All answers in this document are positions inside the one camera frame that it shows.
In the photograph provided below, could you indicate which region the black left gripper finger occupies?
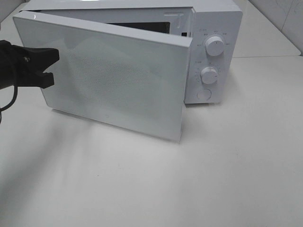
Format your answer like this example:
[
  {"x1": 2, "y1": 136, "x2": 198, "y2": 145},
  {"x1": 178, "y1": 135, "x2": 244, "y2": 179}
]
[
  {"x1": 23, "y1": 47, "x2": 59, "y2": 72},
  {"x1": 22, "y1": 71, "x2": 54, "y2": 88}
]

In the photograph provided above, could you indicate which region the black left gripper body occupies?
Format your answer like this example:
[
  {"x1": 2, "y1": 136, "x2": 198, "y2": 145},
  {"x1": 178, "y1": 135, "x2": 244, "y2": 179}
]
[{"x1": 0, "y1": 40, "x2": 26, "y2": 89}]

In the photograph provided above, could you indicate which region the white microwave door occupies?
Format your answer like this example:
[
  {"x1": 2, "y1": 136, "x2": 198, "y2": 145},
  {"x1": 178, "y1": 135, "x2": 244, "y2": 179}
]
[{"x1": 13, "y1": 11, "x2": 192, "y2": 141}]

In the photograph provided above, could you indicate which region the round white door release button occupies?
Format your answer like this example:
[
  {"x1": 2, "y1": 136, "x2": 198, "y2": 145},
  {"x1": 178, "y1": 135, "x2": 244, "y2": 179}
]
[{"x1": 197, "y1": 89, "x2": 212, "y2": 102}]

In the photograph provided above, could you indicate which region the lower white microwave knob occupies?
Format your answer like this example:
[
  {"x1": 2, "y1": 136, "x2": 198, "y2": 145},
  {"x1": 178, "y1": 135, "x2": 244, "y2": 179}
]
[{"x1": 200, "y1": 67, "x2": 219, "y2": 85}]

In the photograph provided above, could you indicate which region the white microwave knob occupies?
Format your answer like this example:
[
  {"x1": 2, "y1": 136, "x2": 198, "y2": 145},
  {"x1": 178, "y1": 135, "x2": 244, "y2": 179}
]
[
  {"x1": 200, "y1": 67, "x2": 219, "y2": 85},
  {"x1": 205, "y1": 35, "x2": 225, "y2": 57}
]

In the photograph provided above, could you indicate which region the upper white microwave knob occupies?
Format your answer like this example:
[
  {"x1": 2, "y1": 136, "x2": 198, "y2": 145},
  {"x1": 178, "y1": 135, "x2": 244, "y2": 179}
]
[{"x1": 205, "y1": 35, "x2": 225, "y2": 57}]

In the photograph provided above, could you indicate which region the white microwave oven body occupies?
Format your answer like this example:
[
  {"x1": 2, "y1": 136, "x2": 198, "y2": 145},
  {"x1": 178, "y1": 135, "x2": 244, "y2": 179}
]
[{"x1": 13, "y1": 0, "x2": 242, "y2": 104}]

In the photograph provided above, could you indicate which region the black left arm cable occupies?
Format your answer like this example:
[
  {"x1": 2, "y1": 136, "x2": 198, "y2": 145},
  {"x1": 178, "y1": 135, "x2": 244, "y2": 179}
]
[{"x1": 0, "y1": 85, "x2": 18, "y2": 125}]

